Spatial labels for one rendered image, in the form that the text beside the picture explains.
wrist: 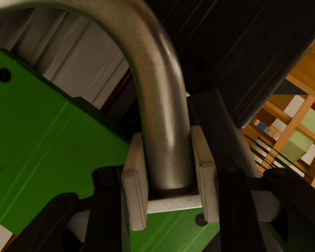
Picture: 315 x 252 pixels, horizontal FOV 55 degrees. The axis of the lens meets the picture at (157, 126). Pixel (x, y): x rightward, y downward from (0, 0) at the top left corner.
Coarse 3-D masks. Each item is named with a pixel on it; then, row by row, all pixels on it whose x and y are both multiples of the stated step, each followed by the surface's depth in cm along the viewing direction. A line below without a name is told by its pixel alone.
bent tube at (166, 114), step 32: (0, 0) 18; (32, 0) 18; (64, 0) 17; (96, 0) 17; (128, 0) 17; (128, 32) 17; (160, 32) 17; (128, 64) 18; (160, 64) 17; (160, 96) 17; (160, 128) 17; (160, 160) 18; (192, 160) 18; (160, 192) 18; (192, 192) 18
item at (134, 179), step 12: (132, 144) 18; (132, 156) 16; (144, 156) 19; (132, 168) 14; (144, 168) 18; (132, 180) 14; (144, 180) 17; (132, 192) 14; (144, 192) 16; (132, 204) 14; (144, 204) 15; (132, 216) 14; (144, 216) 15; (132, 228) 14
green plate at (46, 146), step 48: (0, 48) 22; (0, 96) 22; (48, 96) 22; (0, 144) 23; (48, 144) 22; (96, 144) 22; (0, 192) 23; (48, 192) 23; (144, 240) 23; (192, 240) 23
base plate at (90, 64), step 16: (80, 32) 56; (96, 32) 60; (64, 48) 56; (80, 48) 60; (96, 48) 64; (112, 48) 69; (64, 64) 59; (80, 64) 63; (96, 64) 68; (112, 64) 74; (64, 80) 62; (80, 80) 67; (96, 80) 73; (112, 80) 80; (96, 96) 78
